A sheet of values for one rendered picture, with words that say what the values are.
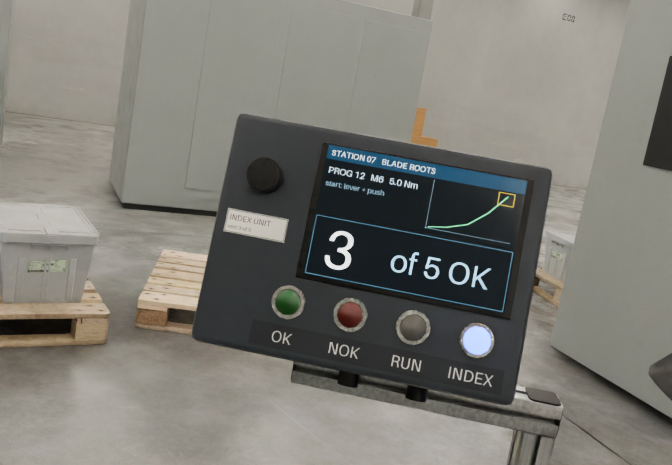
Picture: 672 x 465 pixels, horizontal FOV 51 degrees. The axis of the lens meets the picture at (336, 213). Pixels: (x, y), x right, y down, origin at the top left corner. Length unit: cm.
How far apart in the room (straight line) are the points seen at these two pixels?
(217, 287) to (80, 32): 1216
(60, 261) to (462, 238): 287
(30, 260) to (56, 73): 950
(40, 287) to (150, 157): 295
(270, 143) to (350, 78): 600
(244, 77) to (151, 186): 122
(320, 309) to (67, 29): 1219
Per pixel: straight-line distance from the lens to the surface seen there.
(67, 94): 1272
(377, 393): 65
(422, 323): 56
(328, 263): 57
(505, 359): 58
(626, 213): 399
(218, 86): 619
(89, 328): 335
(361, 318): 56
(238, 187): 58
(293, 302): 56
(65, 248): 333
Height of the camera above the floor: 129
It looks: 10 degrees down
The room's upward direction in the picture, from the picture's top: 10 degrees clockwise
